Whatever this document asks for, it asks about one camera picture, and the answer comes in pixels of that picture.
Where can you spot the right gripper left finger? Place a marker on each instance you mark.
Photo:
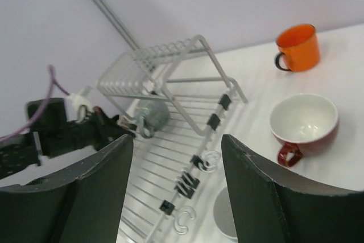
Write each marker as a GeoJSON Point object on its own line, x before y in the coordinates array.
{"type": "Point", "coordinates": [80, 203]}

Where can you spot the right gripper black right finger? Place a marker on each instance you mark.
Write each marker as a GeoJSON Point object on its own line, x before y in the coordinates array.
{"type": "Point", "coordinates": [270, 203]}

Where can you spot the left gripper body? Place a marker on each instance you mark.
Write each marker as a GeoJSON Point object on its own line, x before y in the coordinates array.
{"type": "Point", "coordinates": [96, 129]}

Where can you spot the grey-green ceramic mug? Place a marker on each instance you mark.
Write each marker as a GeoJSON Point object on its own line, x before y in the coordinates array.
{"type": "Point", "coordinates": [151, 116]}

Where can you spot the red cup white inside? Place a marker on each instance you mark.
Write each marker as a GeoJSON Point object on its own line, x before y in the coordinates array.
{"type": "Point", "coordinates": [304, 124]}

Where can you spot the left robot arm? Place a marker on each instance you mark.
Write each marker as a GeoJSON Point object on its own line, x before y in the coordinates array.
{"type": "Point", "coordinates": [23, 150]}

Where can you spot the blue mug white inside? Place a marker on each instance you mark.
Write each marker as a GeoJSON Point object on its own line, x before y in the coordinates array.
{"type": "Point", "coordinates": [223, 215]}

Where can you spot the clear hook upper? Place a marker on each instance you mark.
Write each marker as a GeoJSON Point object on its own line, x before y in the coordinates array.
{"type": "Point", "coordinates": [210, 161]}

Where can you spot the clear hook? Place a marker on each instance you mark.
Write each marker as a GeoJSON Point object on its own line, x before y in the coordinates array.
{"type": "Point", "coordinates": [183, 217]}
{"type": "Point", "coordinates": [210, 161]}

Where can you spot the clear hook lower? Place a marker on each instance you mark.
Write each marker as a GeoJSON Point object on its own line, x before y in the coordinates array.
{"type": "Point", "coordinates": [183, 217]}

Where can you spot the white wire dish rack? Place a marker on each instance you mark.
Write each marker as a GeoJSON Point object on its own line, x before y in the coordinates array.
{"type": "Point", "coordinates": [164, 174]}

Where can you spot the orange mug black handle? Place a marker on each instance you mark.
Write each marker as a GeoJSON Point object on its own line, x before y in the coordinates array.
{"type": "Point", "coordinates": [298, 48]}

